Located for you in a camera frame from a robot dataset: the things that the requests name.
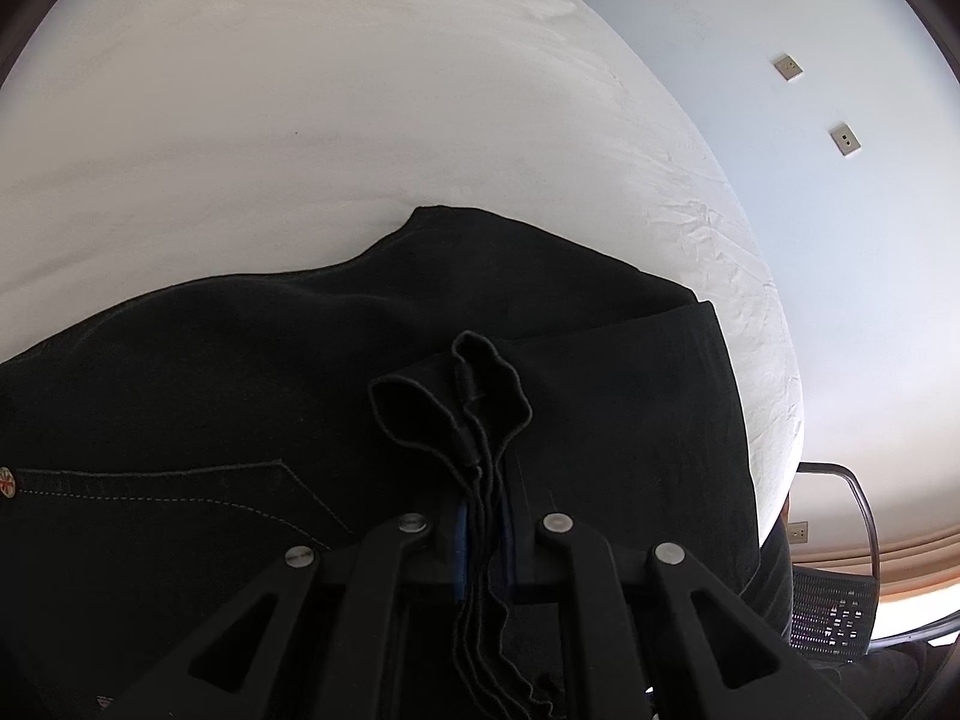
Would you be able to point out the beige wall socket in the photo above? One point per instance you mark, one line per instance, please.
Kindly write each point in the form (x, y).
(787, 66)
(845, 139)

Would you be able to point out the white low wall socket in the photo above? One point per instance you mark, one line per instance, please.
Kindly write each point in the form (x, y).
(799, 532)

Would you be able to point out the white bed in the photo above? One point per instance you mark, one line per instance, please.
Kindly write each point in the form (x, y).
(300, 90)

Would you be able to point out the black pants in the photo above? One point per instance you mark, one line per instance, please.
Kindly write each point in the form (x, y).
(225, 360)

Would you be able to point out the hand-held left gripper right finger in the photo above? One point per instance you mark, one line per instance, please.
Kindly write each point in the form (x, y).
(525, 540)

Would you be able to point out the black mesh chair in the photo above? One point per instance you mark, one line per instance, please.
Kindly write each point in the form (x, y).
(832, 615)

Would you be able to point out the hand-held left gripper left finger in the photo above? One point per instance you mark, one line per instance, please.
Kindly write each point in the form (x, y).
(442, 540)

